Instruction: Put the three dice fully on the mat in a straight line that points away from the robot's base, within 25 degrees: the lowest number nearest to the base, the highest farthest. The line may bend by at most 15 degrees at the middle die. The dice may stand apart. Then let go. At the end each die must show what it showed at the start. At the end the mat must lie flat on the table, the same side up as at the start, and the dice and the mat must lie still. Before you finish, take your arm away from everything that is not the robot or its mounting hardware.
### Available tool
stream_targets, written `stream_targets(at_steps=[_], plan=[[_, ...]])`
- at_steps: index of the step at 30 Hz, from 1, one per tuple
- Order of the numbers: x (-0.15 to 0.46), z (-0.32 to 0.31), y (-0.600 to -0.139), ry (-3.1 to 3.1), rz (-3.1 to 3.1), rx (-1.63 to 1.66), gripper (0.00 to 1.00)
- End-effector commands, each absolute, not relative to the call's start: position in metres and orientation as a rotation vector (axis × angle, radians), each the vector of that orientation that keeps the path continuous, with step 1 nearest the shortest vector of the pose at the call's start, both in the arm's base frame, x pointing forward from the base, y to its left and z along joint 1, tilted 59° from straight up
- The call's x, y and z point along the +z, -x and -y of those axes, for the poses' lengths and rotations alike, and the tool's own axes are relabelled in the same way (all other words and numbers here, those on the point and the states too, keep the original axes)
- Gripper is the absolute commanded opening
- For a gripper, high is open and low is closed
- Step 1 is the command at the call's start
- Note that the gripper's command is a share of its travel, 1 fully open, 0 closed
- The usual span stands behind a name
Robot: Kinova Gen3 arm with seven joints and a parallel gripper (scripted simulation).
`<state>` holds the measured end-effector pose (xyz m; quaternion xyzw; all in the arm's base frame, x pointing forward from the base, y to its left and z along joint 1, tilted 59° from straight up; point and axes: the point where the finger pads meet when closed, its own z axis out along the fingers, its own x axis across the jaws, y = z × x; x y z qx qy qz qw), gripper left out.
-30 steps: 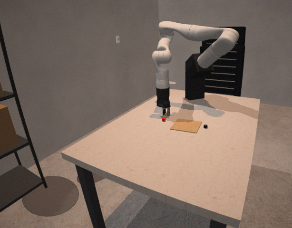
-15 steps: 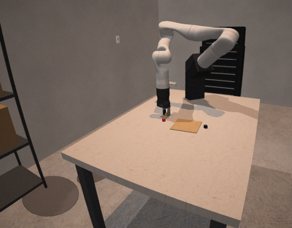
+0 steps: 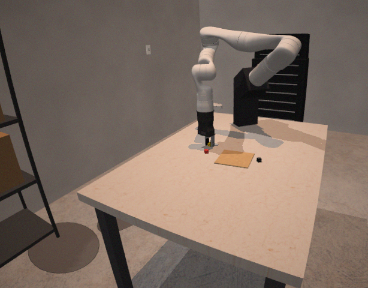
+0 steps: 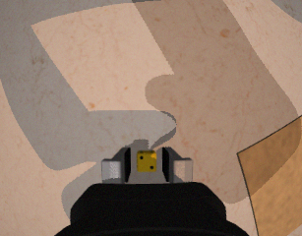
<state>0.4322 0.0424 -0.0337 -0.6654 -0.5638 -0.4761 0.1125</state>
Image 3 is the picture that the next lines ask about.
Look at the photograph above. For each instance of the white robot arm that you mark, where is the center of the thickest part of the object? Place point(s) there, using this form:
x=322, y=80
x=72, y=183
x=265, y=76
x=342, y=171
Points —
x=286, y=48

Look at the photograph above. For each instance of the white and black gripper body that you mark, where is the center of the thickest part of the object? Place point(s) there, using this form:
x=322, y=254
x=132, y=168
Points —
x=205, y=117

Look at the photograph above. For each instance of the orange square mat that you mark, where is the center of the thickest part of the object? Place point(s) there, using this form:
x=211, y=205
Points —
x=235, y=158

